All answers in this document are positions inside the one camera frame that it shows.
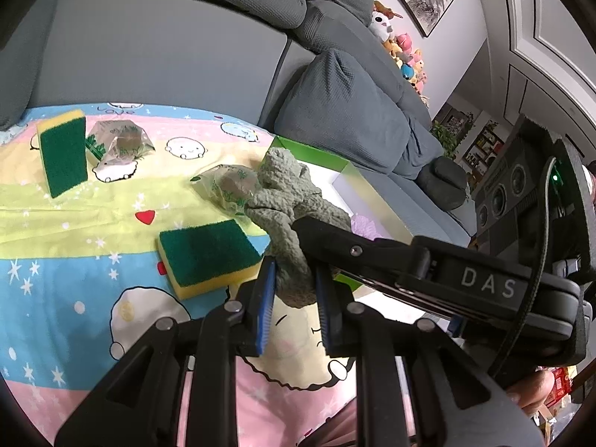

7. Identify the white panelled door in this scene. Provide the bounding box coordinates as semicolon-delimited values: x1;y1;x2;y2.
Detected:
496;0;596;119

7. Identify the purple fluffy cloth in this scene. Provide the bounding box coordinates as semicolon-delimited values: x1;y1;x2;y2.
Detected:
350;214;379;243

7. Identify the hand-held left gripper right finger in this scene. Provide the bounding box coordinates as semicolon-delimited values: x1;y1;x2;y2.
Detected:
313;263;545;447

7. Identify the green cardboard box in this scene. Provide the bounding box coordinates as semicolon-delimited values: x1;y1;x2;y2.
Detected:
270;135;417;289

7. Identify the yellow green scouring sponge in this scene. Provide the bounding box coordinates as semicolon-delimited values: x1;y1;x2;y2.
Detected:
157;219;264;299
36;109;89;199

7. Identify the pile of plush toys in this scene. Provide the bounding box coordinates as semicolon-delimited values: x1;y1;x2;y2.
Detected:
370;0;435;104

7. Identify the printed pastel blanket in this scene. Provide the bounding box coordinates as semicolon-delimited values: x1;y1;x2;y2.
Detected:
0;101;417;447

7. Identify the green potted plant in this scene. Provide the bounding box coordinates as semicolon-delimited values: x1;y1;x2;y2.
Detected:
431;118;460;160

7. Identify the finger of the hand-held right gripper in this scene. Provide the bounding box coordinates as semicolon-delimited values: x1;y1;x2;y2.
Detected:
292;216;431;290

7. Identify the clear bag with round ball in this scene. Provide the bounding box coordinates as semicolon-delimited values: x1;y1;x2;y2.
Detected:
190;164;261;219
85;120;156;174

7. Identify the person's right hand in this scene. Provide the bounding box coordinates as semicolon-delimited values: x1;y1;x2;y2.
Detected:
505;368;557;417

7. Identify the grey sofa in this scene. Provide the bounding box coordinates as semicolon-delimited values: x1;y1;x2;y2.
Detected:
0;0;480;245

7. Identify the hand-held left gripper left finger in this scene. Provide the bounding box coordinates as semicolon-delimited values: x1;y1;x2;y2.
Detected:
53;257;280;447

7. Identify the black cable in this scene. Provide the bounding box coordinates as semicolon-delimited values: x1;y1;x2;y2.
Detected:
491;155;560;375

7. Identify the large grey textured pillow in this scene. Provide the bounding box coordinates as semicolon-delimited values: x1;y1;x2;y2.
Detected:
274;49;446;181

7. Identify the red printed packet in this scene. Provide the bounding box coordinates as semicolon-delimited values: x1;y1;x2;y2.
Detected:
544;366;577;411

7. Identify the small dark grey cushion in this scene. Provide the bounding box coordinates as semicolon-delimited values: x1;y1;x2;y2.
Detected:
416;156;469;211

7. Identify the green fluffy towel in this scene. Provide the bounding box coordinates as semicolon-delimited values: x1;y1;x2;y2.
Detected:
246;148;353;309

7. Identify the dark display shelf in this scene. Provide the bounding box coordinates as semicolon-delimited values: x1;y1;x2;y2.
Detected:
438;106;507;184

